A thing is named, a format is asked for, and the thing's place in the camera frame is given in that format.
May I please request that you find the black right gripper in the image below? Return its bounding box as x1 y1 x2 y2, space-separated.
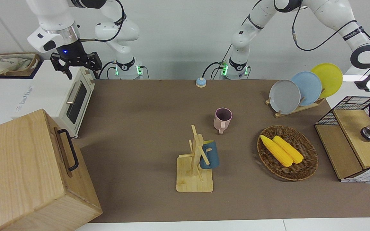
50 40 103 80

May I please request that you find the white grid-pattern storage box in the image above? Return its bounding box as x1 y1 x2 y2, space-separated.
314 95 370 184

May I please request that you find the cream toaster oven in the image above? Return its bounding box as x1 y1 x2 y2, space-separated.
56 66 95 139

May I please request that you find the white toaster oven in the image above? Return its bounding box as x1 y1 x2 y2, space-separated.
11 60 76 121

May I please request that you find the cardboard box with bags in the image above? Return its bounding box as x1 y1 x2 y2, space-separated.
0 52 41 78

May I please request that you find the yellow plate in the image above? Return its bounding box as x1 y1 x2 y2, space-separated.
311 63 343 98

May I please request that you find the light blue plate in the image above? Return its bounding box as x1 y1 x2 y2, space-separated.
290 71 323 107

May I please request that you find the wooden plate rack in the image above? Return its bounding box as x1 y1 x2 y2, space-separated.
265 96 326 118

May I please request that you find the brown wicker basket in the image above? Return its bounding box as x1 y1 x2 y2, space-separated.
257 125 319 182

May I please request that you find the yellow corn cob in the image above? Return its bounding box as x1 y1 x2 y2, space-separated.
260 134 294 168
272 135 304 165

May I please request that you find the brown table mat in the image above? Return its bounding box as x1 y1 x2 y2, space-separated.
75 79 370 224

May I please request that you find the grey plate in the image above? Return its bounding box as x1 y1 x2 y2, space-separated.
269 79 301 115

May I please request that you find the wooden drawer cabinet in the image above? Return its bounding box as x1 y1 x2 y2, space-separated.
0 108 103 231

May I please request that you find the pink mug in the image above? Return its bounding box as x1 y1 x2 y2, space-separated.
213 107 233 134

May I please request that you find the wooden mug rack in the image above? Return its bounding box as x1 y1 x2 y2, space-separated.
176 124 214 193

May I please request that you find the dark blue mug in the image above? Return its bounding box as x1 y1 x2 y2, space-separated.
199 140 220 170

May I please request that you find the cream toaster door handle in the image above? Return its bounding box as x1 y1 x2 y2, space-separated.
66 80 83 105

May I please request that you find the black wire basket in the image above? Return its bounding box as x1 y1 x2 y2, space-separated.
316 95 370 126

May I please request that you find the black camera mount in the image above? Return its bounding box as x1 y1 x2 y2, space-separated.
353 67 370 92

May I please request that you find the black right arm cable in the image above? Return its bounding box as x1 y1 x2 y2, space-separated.
79 0 125 43

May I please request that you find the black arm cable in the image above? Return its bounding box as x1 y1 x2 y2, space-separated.
79 0 125 43
292 0 370 52

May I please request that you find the black cabinet handle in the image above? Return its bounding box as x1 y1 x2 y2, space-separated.
57 129 79 172

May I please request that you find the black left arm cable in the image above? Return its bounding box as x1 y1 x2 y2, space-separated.
292 0 370 52

